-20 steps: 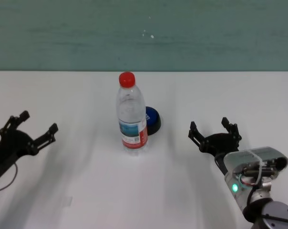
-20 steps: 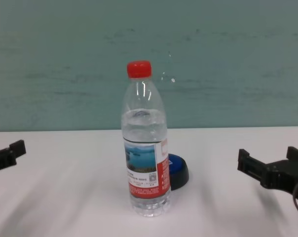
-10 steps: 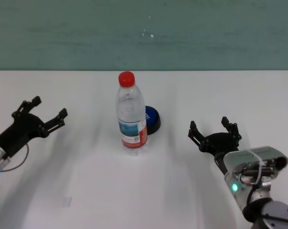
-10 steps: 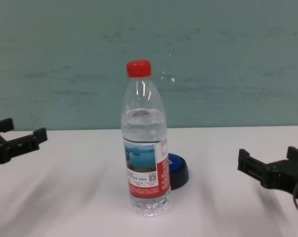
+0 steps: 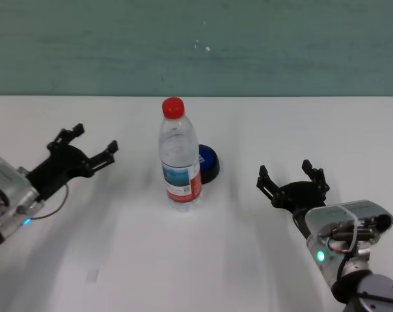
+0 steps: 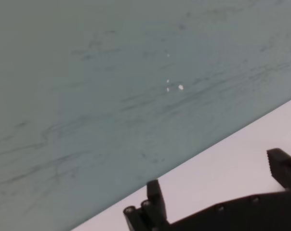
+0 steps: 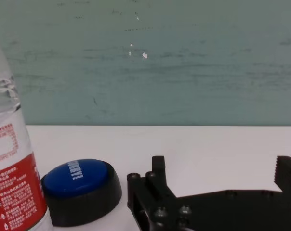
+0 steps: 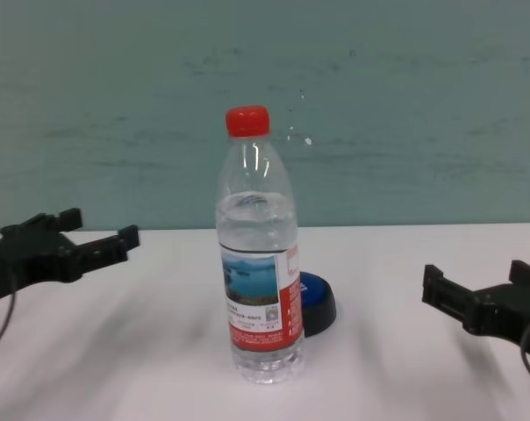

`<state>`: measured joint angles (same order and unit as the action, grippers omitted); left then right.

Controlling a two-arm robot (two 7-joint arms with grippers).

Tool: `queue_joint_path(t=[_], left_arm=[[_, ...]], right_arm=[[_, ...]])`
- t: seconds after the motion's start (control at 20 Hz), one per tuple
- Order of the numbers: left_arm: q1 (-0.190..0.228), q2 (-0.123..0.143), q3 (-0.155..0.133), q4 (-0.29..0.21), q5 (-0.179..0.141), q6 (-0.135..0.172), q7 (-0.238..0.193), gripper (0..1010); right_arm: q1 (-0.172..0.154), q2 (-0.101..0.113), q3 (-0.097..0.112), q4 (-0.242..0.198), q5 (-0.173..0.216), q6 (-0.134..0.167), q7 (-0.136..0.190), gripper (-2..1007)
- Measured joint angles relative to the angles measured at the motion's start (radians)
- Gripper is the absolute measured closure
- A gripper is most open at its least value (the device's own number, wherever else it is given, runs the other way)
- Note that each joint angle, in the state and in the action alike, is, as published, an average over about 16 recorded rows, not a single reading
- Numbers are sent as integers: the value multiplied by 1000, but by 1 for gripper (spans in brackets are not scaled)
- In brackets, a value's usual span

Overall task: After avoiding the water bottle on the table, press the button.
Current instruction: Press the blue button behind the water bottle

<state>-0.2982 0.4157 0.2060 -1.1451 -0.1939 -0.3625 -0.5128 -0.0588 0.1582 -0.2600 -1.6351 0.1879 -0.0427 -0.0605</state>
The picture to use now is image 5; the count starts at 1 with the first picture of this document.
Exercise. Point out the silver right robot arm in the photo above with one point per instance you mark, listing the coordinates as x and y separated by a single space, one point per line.
352 276

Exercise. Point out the clear water bottle red cap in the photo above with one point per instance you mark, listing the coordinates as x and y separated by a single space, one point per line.
180 162

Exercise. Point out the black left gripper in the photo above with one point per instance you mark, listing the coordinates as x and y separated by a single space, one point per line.
56 169

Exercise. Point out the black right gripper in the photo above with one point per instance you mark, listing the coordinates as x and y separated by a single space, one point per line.
300 196

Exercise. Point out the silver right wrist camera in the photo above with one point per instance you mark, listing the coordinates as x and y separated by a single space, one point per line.
352 211

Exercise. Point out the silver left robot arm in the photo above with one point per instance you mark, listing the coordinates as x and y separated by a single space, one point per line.
4 217

